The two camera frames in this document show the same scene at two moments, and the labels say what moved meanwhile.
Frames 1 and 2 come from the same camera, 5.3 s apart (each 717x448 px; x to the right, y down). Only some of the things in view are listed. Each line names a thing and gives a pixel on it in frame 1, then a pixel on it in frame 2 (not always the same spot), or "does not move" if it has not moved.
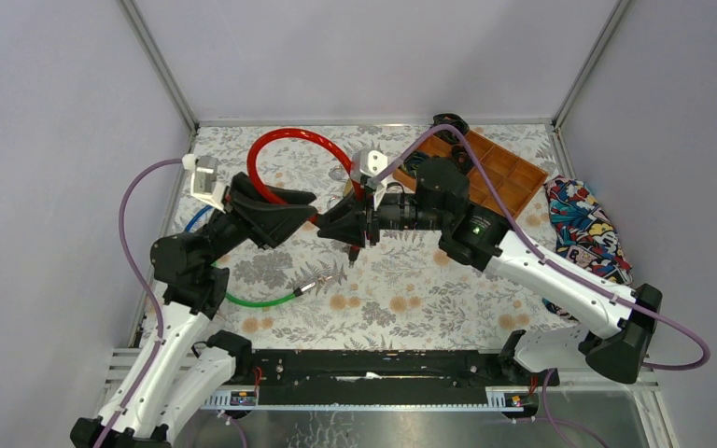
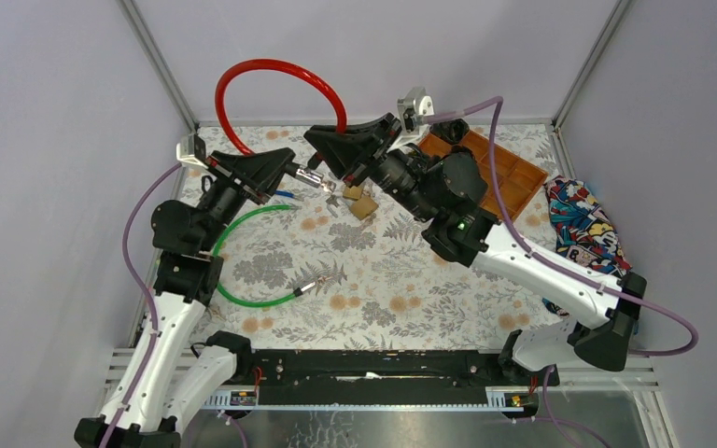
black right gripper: x=351 y=228 → x=348 y=151
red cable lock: x=252 y=174 → x=228 y=76
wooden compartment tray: x=517 y=178 does not move
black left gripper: x=238 y=206 → x=231 y=179
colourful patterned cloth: x=585 y=234 does not move
